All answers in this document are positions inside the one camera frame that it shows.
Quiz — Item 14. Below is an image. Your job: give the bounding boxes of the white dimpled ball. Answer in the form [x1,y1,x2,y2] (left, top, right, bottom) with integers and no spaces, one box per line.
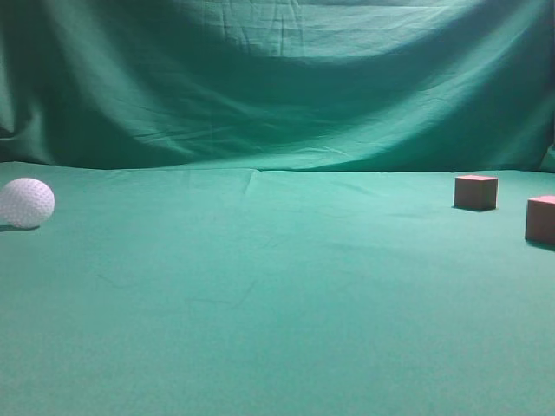
[1,178,56,229]

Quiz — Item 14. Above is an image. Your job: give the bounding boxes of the red cube block at edge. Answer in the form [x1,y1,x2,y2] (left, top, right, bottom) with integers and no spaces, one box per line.
[525,195,555,245]

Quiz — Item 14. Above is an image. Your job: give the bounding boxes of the green cloth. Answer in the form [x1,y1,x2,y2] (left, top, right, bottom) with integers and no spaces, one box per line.
[1,1,554,415]

